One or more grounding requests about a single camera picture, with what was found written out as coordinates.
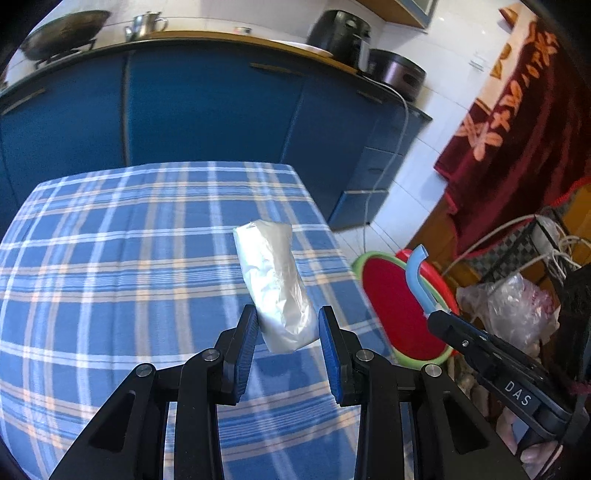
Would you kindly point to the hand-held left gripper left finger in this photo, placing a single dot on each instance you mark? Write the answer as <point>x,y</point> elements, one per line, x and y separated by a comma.
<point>240,355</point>

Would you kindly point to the gas stove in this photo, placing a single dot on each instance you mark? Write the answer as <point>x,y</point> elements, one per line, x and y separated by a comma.
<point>60,54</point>

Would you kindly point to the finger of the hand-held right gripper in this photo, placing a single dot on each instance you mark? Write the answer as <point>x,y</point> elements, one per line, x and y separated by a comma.
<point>455,337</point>
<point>491,344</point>

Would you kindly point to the blue wall cabinet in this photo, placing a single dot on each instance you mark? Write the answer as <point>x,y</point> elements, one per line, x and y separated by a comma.
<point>397,9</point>

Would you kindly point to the black air fryer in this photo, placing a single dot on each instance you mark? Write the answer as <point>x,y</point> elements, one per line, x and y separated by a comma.
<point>339,37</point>

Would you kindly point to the clear plastic bag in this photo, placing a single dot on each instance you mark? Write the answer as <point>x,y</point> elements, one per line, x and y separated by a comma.
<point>512,300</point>

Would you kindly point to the dark red patterned towel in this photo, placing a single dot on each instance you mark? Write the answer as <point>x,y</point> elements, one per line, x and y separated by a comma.
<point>521,138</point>

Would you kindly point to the light blue plastic strip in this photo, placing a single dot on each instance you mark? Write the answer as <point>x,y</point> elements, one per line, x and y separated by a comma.
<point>412,277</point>

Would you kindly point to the white plastic packet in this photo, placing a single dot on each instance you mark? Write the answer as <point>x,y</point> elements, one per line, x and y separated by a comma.
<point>272,286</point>

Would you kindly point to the steel kettle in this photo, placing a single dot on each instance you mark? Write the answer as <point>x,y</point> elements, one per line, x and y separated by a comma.
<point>145,26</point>

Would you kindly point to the small bowl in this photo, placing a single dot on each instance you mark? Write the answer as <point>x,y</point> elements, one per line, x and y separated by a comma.
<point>242,30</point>

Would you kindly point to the dark rice cooker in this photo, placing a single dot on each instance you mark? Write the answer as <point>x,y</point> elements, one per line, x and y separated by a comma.
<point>397,74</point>

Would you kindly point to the red bin with green rim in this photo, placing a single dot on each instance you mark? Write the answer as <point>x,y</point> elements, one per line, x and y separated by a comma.
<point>397,300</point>

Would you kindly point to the checkered cloth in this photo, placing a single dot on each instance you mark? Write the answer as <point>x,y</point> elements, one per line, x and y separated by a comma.
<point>503,254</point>

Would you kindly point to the blue checked tablecloth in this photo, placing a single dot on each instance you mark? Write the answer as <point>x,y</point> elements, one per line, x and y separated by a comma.
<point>138,254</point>

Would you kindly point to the kitchen countertop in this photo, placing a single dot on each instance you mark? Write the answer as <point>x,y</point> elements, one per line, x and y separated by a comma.
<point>207,38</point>

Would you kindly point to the blue kitchen base cabinet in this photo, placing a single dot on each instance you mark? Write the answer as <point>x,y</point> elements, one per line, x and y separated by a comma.
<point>207,106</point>

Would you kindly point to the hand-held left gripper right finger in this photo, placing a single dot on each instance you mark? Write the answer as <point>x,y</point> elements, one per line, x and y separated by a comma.
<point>334,360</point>

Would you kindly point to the pile of white eggs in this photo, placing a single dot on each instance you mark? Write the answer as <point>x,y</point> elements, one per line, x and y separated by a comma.
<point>480,401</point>

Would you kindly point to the dark wok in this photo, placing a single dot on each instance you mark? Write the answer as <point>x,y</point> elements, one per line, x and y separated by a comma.
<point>64,30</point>

